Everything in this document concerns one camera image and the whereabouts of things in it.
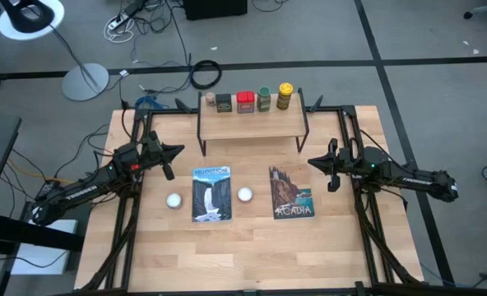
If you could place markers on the dark green spice tin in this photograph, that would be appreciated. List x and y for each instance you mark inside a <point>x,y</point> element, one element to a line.
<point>224,103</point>

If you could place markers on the yellow-lid seasoning jar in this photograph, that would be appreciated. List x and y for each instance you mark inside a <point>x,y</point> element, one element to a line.
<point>285,95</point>

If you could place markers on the white power strip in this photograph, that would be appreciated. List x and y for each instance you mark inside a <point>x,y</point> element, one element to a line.
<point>118,22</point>

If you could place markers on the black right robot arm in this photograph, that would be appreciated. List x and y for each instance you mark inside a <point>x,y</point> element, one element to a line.
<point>424,181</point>

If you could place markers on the black box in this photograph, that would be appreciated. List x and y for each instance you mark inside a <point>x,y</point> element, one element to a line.
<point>214,8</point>

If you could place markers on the Acadia book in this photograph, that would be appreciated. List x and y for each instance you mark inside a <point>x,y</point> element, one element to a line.
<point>290,193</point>

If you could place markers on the black power adapter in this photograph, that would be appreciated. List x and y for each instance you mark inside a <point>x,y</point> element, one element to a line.
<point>46,186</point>

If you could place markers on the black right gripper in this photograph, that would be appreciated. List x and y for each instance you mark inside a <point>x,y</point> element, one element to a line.
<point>350,162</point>

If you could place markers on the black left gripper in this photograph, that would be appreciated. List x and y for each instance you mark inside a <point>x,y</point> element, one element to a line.
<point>151,156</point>

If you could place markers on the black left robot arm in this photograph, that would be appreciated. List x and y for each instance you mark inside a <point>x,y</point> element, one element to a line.
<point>79,191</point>

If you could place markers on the small glass spice jar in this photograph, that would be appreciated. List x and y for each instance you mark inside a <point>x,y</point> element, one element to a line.
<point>210,100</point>

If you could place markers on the black table frame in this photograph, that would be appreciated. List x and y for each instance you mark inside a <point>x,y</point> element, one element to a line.
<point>169,110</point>

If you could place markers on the red smoked paprika tin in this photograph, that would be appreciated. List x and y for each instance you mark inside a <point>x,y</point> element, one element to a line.
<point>245,102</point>

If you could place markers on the wooden shelf riser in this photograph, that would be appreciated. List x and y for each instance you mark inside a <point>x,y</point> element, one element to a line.
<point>251,125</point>

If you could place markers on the green lidded herb jar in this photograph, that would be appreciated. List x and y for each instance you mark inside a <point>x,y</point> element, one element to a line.
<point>263,98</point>

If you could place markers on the centre pink patterned bowl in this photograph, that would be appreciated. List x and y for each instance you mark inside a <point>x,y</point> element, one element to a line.
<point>245,194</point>

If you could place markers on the Yellowstone book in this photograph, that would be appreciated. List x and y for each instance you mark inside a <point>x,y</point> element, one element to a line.
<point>210,193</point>

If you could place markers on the black desk leg bar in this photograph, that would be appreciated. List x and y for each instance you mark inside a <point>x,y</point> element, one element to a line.
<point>5,232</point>

